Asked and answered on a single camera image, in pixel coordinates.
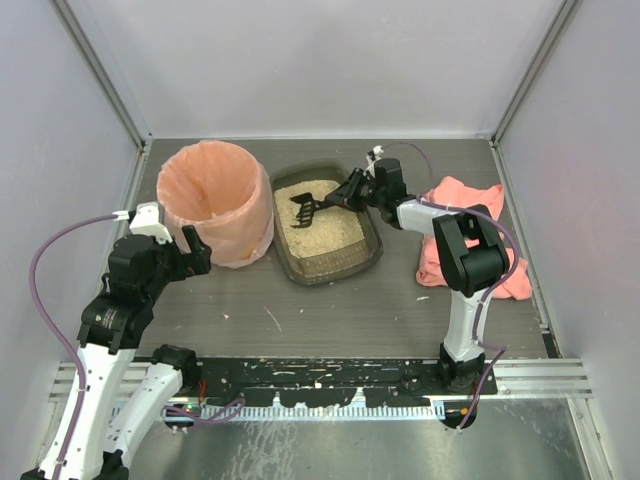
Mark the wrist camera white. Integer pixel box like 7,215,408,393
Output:
129,201,173,245
365,145,384,176

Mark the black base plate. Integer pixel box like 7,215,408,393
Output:
179,357,477,408

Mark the grey litter box tray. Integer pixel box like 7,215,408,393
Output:
271,160,383,285

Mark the black litter scoop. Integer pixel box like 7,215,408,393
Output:
289,192,338,229

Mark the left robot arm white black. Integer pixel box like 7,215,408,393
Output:
22,225,211,479

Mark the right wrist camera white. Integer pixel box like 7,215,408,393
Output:
365,145,384,176

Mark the grey cable duct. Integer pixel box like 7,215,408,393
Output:
112,402,446,422

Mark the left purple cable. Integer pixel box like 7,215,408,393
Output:
28,212,246,480

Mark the pink cloth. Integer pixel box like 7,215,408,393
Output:
416,176,532,301

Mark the bin with orange bag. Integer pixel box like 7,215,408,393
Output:
156,141,274,269

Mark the cat litter sand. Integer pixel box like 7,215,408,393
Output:
275,180,364,258

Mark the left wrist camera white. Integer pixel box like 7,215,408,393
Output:
129,201,173,245

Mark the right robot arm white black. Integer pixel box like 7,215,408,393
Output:
317,158,513,391

